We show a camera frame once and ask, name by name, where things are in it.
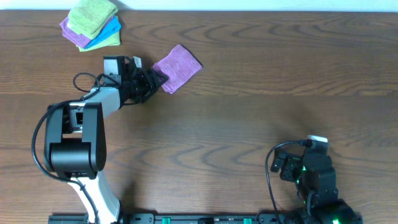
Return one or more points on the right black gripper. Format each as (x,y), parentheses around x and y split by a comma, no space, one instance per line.
(291,163)

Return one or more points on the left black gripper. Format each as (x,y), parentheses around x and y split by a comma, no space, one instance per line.
(140,84)

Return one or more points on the purple microfiber cloth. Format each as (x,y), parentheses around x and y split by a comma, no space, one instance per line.
(179,66)

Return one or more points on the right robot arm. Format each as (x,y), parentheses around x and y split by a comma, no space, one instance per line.
(315,180)

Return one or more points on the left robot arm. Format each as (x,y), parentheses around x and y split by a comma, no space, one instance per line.
(75,140)

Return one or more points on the bottom green folded cloth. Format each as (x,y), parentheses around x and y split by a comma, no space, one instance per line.
(113,40)

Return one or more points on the green folded cloth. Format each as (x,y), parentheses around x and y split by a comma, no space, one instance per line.
(89,16)
(113,40)

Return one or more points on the blue folded cloth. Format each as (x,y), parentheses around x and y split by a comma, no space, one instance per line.
(112,27)

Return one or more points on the purple folded cloth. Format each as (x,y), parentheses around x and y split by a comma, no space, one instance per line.
(79,40)

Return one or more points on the top green folded cloth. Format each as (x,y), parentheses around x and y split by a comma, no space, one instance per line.
(89,16)

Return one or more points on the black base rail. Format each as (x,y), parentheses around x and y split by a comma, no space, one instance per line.
(149,218)

